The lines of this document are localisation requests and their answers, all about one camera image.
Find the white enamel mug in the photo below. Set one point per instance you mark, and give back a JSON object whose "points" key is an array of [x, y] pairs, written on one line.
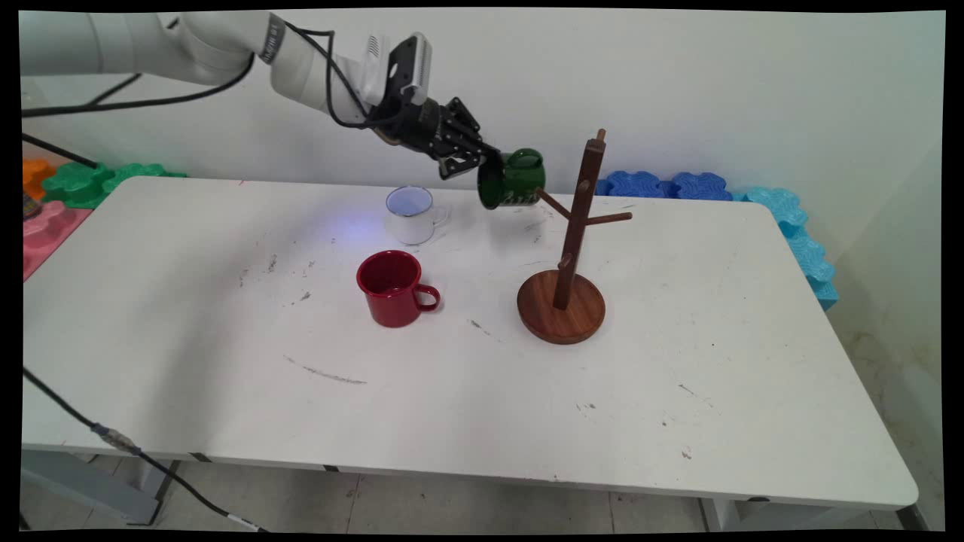
{"points": [[410, 222]]}

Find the blue foam puzzle mat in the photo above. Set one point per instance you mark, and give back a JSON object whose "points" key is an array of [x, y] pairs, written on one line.
{"points": [[633, 184], [700, 187]]}

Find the grey table leg frame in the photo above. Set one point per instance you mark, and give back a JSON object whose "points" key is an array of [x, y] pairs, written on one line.
{"points": [[98, 489]]}

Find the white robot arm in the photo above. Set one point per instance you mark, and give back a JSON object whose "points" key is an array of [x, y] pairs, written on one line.
{"points": [[151, 41]]}

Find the green enamel mug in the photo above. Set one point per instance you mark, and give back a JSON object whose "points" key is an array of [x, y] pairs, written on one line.
{"points": [[516, 181]]}

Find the red enamel mug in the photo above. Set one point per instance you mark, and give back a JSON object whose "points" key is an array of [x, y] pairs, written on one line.
{"points": [[388, 301]]}

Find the green foam puzzle mat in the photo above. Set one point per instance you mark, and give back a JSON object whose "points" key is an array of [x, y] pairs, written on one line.
{"points": [[83, 184]]}

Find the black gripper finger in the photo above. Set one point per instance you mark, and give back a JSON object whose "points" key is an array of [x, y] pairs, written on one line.
{"points": [[468, 128], [459, 162]]}

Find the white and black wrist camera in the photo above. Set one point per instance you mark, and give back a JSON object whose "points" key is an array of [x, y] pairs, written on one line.
{"points": [[403, 68]]}

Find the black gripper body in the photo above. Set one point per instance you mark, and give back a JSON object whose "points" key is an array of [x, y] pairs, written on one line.
{"points": [[418, 128]]}

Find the cyan foam puzzle mat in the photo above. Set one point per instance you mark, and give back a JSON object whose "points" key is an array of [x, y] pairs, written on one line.
{"points": [[809, 252]]}

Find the orange foam puzzle mat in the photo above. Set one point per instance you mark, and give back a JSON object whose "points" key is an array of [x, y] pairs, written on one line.
{"points": [[34, 173]]}

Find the pink foam puzzle mat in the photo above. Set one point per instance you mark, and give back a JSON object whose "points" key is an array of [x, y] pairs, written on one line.
{"points": [[49, 229]]}

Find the wooden mug tree stand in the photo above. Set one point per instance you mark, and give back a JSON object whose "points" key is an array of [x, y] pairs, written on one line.
{"points": [[561, 316]]}

